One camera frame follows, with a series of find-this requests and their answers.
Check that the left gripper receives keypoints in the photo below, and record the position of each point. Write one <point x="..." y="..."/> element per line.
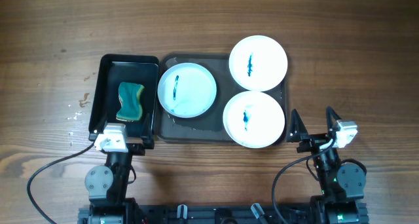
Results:
<point x="146" y="141"/>

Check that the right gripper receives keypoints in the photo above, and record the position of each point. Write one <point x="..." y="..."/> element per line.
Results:
<point x="312" y="141"/>

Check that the green yellow sponge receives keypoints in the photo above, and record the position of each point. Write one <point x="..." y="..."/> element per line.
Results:
<point x="129" y="95"/>

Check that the white plate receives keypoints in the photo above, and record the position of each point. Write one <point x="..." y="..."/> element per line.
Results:
<point x="187" y="90"/>
<point x="258" y="63"/>
<point x="253" y="119"/>

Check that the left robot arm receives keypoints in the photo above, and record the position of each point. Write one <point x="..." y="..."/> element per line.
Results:
<point x="107" y="184"/>

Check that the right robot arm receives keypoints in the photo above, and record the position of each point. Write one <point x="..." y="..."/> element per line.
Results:
<point x="342" y="181"/>

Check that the dark grey serving tray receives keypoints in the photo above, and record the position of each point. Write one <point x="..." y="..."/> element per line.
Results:
<point x="207" y="127"/>

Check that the black water basin tray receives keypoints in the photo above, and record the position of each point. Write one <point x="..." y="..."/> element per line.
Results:
<point x="115" y="69"/>

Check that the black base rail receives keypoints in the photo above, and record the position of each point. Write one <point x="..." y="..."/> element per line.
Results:
<point x="255" y="213"/>

